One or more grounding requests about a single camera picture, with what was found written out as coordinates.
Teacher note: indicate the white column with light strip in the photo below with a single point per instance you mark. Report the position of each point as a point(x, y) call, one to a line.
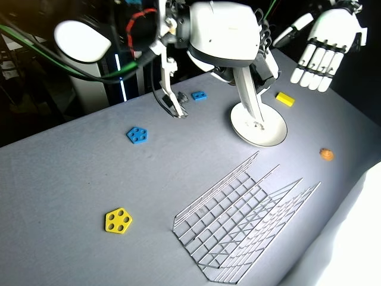
point(89, 92)

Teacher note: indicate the blue pentagon block with holes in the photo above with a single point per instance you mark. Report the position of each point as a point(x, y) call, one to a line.
point(137, 136)

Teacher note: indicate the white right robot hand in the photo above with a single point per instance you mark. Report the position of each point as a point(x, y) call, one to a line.
point(223, 35)

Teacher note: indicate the blue rectangular block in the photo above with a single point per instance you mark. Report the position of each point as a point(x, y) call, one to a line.
point(199, 95)

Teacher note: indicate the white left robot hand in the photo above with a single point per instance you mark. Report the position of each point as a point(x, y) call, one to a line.
point(336, 32)

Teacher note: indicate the brown swirl cookie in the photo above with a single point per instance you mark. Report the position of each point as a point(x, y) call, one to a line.
point(327, 155)

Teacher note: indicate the yellow pentagon block with holes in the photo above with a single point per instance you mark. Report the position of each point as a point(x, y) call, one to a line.
point(118, 221)

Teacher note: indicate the yellow rectangular block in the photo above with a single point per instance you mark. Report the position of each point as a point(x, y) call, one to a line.
point(284, 99)

